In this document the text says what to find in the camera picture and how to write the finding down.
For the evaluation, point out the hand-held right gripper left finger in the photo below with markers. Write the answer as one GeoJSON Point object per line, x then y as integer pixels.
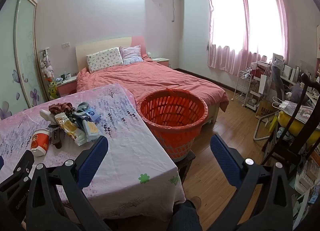
{"type": "Point", "coordinates": [93, 161]}

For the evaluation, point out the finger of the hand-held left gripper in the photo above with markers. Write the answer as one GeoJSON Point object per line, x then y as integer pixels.
{"type": "Point", "coordinates": [18, 171]}

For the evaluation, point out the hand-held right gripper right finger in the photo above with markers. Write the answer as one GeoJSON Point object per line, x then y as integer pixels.
{"type": "Point", "coordinates": [225, 156]}

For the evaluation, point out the red paper cup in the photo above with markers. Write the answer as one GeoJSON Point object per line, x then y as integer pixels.
{"type": "Point", "coordinates": [39, 141]}

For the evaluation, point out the orange plastic basket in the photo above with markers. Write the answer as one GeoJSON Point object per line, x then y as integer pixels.
{"type": "Point", "coordinates": [172, 143]}

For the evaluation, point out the white orange wrapper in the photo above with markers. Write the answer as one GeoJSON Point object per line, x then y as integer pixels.
{"type": "Point", "coordinates": [91, 129]}

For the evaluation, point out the pink floral tablecloth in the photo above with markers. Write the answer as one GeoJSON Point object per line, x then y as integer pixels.
{"type": "Point", "coordinates": [130, 161]}

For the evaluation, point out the yellow snack wrapper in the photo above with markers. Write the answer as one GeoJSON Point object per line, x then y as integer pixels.
{"type": "Point", "coordinates": [67, 126]}

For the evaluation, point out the person's brown shoe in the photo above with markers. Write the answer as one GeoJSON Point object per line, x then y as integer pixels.
{"type": "Point", "coordinates": [196, 201]}

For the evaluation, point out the teal sock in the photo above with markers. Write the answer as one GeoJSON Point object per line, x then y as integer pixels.
{"type": "Point", "coordinates": [82, 108]}

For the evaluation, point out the brown paper bag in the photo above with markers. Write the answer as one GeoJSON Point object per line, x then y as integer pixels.
{"type": "Point", "coordinates": [263, 111]}

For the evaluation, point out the maroon patterned cloth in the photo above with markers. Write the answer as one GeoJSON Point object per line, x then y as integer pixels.
{"type": "Point", "coordinates": [61, 108]}

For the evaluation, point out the white shelf cart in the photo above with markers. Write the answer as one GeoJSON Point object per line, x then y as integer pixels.
{"type": "Point", "coordinates": [253, 94]}

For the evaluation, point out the person's leg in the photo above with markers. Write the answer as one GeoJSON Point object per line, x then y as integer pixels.
{"type": "Point", "coordinates": [185, 217]}

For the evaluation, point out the yellow plastic tub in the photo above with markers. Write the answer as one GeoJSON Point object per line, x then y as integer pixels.
{"type": "Point", "coordinates": [290, 122]}

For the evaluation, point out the pink nightstand with mug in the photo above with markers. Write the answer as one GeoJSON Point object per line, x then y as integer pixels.
{"type": "Point", "coordinates": [67, 87]}

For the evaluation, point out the white plastic bag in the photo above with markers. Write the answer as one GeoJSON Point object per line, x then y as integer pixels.
{"type": "Point", "coordinates": [286, 104]}

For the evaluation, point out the white paper bag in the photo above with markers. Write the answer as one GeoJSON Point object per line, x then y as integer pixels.
{"type": "Point", "coordinates": [264, 83]}

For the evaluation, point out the green plush toy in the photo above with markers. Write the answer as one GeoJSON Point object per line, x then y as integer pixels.
{"type": "Point", "coordinates": [52, 88]}

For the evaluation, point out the white plastic crate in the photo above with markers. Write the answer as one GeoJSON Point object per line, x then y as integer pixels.
{"type": "Point", "coordinates": [305, 178]}

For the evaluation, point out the dark wooden chair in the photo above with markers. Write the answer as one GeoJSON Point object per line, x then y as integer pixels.
{"type": "Point", "coordinates": [300, 103]}

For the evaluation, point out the grey office chair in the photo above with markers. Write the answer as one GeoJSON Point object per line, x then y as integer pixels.
{"type": "Point", "coordinates": [278, 81]}

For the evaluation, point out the coral red duvet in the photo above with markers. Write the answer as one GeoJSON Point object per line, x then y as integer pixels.
{"type": "Point", "coordinates": [155, 78]}

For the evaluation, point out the white floral pillow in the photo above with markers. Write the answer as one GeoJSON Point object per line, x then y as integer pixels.
{"type": "Point", "coordinates": [105, 58]}

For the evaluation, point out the pink curtain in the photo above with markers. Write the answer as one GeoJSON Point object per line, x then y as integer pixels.
{"type": "Point", "coordinates": [212, 53]}
{"type": "Point", "coordinates": [280, 46]}

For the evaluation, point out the bag of plush toys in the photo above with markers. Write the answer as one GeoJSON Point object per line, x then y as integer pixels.
{"type": "Point", "coordinates": [46, 65]}

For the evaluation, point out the pink striped pillow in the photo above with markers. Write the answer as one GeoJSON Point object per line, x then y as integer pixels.
{"type": "Point", "coordinates": [131, 55]}

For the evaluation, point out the pink nightstand with book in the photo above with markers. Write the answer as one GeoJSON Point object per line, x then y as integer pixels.
{"type": "Point", "coordinates": [161, 61]}

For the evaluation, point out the bed with beige headboard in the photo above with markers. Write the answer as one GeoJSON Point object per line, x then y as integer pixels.
{"type": "Point", "coordinates": [100, 45]}

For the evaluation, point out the wardrobe with flower doors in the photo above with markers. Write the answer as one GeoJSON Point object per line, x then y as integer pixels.
{"type": "Point", "coordinates": [22, 46]}

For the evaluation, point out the white light switch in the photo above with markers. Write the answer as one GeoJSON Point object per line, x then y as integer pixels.
{"type": "Point", "coordinates": [66, 44]}

